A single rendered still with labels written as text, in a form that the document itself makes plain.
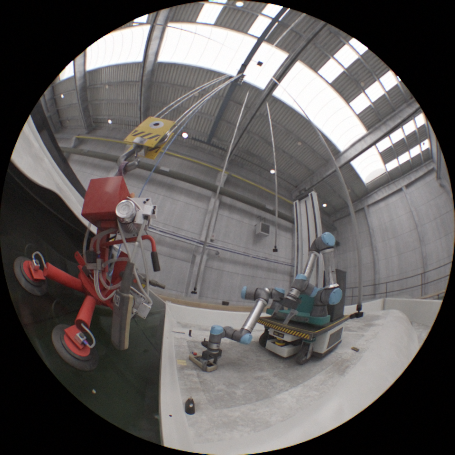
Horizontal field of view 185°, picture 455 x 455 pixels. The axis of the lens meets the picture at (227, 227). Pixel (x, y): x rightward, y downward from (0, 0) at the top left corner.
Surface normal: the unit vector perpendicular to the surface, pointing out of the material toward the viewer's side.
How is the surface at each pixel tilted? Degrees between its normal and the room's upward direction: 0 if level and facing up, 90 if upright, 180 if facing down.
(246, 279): 90
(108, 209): 90
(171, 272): 90
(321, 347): 90
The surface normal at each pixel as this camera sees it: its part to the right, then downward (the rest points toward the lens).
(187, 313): 0.36, -0.31
